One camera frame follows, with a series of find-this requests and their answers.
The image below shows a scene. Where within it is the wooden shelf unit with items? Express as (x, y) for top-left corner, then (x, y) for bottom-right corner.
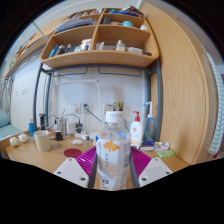
(39, 5), (160, 69)

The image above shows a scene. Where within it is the metal cup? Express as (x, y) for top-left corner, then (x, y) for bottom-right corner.
(56, 117), (68, 134)

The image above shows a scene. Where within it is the green striped hanging towel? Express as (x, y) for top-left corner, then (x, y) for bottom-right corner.
(204, 51), (224, 158)

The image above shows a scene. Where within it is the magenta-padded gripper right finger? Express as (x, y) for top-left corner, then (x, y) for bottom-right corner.
(128, 146), (174, 188)

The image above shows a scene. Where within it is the clear plastic drink bottle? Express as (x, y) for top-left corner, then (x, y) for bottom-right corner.
(95, 110), (132, 192)

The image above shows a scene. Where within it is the long wooden loft board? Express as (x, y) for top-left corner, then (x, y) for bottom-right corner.
(4, 14), (64, 79)

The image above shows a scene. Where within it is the brown tree figurine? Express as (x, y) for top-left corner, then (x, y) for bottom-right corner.
(112, 101), (125, 113)

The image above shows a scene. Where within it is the light green pillow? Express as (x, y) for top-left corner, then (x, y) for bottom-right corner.
(0, 109), (11, 128)

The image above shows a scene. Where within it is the small green packet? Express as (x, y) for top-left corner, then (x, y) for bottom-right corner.
(156, 149), (177, 159)

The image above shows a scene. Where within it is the flat round red coaster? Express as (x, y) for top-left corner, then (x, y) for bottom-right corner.
(63, 148), (83, 159)

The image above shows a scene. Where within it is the white pump bottle red top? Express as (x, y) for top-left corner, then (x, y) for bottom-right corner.
(129, 110), (145, 149)

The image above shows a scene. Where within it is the blue spray bottle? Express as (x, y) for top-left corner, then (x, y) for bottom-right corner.
(143, 101), (157, 143)

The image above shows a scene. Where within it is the bed with light green sheet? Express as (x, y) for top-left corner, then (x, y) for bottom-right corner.
(0, 78), (26, 141)

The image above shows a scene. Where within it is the blue tube with white cap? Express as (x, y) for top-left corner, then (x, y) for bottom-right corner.
(27, 118), (36, 137)

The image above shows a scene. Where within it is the grey metal frame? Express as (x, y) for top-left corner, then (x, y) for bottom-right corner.
(32, 58), (164, 133)

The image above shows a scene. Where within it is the black electric shaver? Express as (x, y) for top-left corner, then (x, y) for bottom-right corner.
(38, 113), (47, 131)

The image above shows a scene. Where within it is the small black adapter block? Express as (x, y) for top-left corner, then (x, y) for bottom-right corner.
(54, 130), (64, 142)

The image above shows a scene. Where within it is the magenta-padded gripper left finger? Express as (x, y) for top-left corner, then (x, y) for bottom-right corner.
(53, 146), (98, 189)

